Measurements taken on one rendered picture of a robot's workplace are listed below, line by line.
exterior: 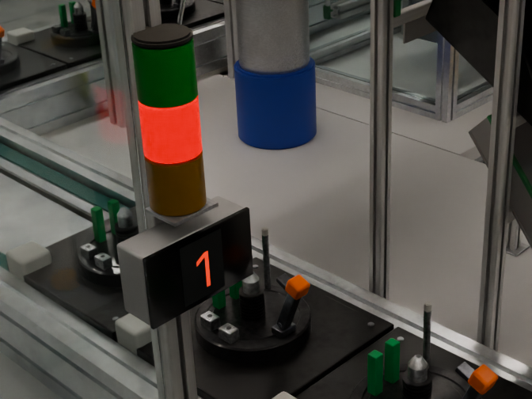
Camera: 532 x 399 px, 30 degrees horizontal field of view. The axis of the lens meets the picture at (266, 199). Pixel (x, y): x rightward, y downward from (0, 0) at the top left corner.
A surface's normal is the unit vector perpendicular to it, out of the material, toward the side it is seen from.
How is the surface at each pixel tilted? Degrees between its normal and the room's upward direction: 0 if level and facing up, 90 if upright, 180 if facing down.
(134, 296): 90
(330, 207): 0
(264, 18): 90
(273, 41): 90
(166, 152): 90
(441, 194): 0
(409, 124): 0
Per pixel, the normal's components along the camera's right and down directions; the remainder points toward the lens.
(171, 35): -0.04, -0.88
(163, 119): -0.11, 0.47
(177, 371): 0.70, 0.30
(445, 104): -0.71, 0.36
